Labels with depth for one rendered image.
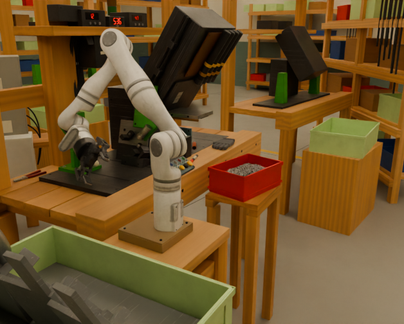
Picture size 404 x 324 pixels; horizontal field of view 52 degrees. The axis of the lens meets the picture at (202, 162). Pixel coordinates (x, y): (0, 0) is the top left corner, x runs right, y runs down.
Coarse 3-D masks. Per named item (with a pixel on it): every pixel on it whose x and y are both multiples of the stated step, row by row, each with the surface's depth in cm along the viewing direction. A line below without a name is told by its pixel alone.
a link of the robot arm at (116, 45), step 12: (108, 36) 140; (120, 36) 140; (108, 48) 140; (120, 48) 138; (120, 60) 138; (132, 60) 138; (120, 72) 138; (132, 72) 136; (144, 72) 139; (132, 84) 135
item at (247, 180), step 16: (240, 160) 208; (256, 160) 210; (272, 160) 203; (224, 176) 186; (240, 176) 179; (256, 176) 185; (272, 176) 196; (224, 192) 188; (240, 192) 182; (256, 192) 187
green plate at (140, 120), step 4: (156, 88) 197; (136, 112) 202; (136, 116) 202; (140, 116) 201; (144, 116) 200; (136, 120) 202; (140, 120) 201; (144, 120) 200; (148, 120) 199; (136, 124) 202; (140, 124) 201; (144, 124) 200
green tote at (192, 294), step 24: (24, 240) 115; (48, 240) 123; (72, 240) 120; (96, 240) 116; (48, 264) 124; (72, 264) 123; (96, 264) 117; (120, 264) 112; (144, 264) 107; (168, 264) 104; (144, 288) 109; (168, 288) 105; (192, 288) 100; (216, 288) 96; (192, 312) 102; (216, 312) 87
